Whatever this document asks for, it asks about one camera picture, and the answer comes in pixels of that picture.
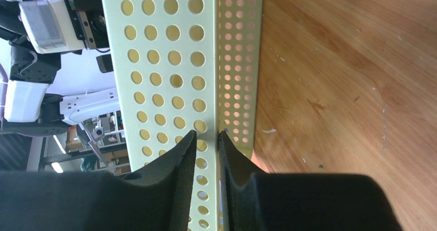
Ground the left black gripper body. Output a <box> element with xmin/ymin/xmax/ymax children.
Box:
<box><xmin>64</xmin><ymin>0</ymin><xmax>109</xmax><ymax>50</ymax></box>

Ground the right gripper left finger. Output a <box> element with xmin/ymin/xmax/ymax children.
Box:
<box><xmin>1</xmin><ymin>130</ymin><xmax>197</xmax><ymax>230</ymax></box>

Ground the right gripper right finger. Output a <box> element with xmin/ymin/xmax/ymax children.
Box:
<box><xmin>218</xmin><ymin>131</ymin><xmax>402</xmax><ymax>230</ymax></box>

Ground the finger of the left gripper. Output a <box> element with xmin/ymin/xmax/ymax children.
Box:
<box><xmin>96</xmin><ymin>54</ymin><xmax>113</xmax><ymax>73</ymax></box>

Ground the green perforated basket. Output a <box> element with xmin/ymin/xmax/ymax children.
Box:
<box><xmin>102</xmin><ymin>0</ymin><xmax>263</xmax><ymax>230</ymax></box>

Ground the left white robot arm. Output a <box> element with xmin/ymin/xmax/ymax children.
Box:
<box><xmin>1</xmin><ymin>0</ymin><xmax>119</xmax><ymax>137</ymax></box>

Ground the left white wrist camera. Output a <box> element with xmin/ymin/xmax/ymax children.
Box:
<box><xmin>19</xmin><ymin>0</ymin><xmax>85</xmax><ymax>54</ymax></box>

